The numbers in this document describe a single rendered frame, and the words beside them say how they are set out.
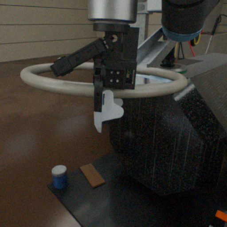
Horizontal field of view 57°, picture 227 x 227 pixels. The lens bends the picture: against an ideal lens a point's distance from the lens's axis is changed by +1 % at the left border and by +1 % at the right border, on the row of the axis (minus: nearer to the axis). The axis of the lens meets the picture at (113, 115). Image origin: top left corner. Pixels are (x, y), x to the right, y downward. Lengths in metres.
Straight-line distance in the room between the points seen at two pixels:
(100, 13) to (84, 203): 1.25
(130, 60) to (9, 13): 6.91
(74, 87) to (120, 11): 0.17
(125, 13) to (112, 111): 0.18
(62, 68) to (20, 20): 6.97
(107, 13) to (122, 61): 0.08
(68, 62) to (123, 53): 0.10
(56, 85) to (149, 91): 0.20
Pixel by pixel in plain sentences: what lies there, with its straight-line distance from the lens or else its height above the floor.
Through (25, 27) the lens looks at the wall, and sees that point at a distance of 7.42.
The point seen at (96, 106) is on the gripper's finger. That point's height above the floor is 0.94.
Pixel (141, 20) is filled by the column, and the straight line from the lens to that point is 2.19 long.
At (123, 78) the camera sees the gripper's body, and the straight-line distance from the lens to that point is 0.41.
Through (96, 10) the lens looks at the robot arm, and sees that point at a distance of 0.39.
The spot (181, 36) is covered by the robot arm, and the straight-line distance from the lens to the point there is 0.51.
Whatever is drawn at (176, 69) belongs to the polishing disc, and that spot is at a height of 0.85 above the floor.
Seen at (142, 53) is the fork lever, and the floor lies 0.95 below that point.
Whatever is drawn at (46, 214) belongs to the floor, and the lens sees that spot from 1.49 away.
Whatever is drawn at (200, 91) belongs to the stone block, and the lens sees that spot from 1.14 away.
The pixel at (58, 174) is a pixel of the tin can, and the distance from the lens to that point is 1.52.
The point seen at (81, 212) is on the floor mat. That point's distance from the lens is 1.43.
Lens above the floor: 1.08
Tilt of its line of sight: 24 degrees down
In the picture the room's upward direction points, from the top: straight up
